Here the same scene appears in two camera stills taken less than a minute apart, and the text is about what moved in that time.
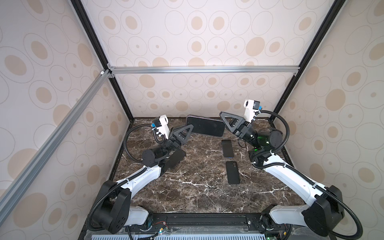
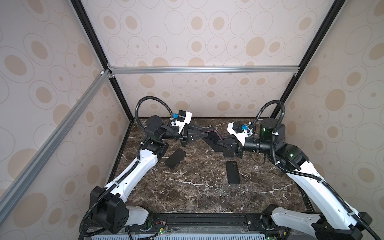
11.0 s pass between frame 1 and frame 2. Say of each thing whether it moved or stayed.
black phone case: stayed
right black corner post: stayed
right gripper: moved
